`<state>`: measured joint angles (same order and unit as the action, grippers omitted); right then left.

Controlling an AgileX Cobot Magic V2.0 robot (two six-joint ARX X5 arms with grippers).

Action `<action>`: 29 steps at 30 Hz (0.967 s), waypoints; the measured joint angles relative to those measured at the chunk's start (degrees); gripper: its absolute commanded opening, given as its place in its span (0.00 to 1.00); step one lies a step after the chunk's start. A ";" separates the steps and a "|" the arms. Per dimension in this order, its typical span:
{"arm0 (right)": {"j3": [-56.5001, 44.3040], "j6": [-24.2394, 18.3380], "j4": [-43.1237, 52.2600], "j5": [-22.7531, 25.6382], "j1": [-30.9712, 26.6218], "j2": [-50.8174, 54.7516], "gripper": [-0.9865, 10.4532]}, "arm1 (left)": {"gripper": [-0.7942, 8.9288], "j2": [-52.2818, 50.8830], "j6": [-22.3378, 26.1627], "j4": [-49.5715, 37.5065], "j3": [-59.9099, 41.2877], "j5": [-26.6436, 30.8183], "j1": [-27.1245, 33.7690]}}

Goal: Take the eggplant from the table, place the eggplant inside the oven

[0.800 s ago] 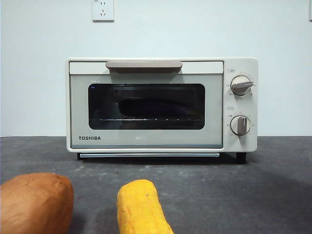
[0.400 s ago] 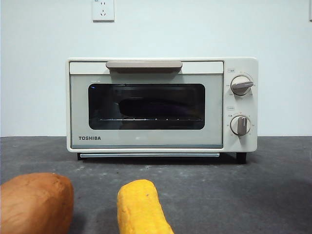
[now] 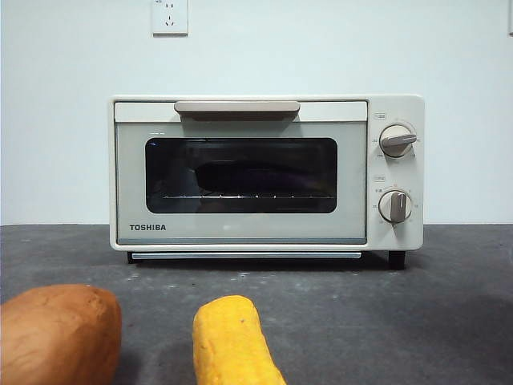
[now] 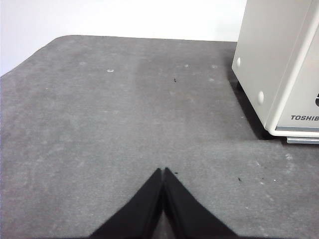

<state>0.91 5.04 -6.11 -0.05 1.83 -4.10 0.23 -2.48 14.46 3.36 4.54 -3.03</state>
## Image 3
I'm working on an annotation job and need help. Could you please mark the large cream temperature knob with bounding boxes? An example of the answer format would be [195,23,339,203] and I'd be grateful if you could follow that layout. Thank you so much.
[379,124,418,158]

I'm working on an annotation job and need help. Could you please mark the cream Toshiba toaster oven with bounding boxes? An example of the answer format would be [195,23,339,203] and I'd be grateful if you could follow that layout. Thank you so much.
[107,94,426,270]

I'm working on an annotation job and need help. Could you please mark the glass oven door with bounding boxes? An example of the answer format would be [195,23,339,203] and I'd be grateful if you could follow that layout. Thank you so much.
[114,99,369,245]

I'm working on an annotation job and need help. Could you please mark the beige oven door handle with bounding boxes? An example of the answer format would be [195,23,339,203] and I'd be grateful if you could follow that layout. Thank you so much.
[173,100,301,122]

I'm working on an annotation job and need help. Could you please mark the white wall socket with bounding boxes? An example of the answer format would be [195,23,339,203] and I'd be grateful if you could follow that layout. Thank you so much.
[151,0,189,37]

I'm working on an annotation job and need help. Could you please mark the yellow corn cob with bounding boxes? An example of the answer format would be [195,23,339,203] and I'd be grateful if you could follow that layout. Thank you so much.
[192,295,288,385]

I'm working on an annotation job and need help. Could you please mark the small cream timer knob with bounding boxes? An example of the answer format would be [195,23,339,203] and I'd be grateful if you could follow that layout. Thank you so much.
[378,189,413,225]

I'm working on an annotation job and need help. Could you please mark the metal wire oven rack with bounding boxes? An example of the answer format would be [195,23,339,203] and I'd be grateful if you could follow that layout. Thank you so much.
[162,194,336,201]

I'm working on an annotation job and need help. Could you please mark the purple eggplant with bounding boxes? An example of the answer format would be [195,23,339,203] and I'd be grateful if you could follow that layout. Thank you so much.
[194,160,333,193]

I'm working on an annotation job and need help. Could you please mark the brown sweet potato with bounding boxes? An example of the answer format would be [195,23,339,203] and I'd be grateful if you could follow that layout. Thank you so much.
[0,283,123,385]

